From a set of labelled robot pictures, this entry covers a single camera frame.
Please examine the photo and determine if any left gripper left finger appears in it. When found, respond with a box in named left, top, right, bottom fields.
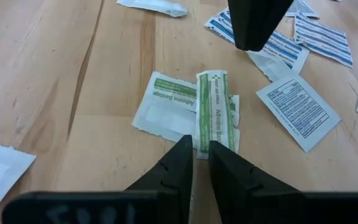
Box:
left=125, top=134, right=194, bottom=192

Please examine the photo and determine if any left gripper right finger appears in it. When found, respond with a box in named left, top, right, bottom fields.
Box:
left=208, top=140, right=305, bottom=194

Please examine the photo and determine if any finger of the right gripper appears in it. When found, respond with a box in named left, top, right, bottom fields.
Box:
left=227, top=0, right=294, bottom=52

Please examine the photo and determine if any small white bandage strip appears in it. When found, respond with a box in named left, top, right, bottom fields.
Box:
left=116, top=0, right=188, bottom=18
left=246, top=50, right=298, bottom=83

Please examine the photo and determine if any small green print bandage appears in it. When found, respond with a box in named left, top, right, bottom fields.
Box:
left=195, top=69, right=241, bottom=160
left=131, top=71, right=198, bottom=144

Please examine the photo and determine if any blue striped bandage wrapper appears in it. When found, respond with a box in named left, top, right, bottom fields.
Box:
left=204, top=7, right=310, bottom=74
left=293, top=12, right=354, bottom=68

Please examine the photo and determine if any white alcohol prep pad packet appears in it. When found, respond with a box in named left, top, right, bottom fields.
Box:
left=255, top=74, right=342, bottom=154
left=285, top=0, right=320, bottom=19

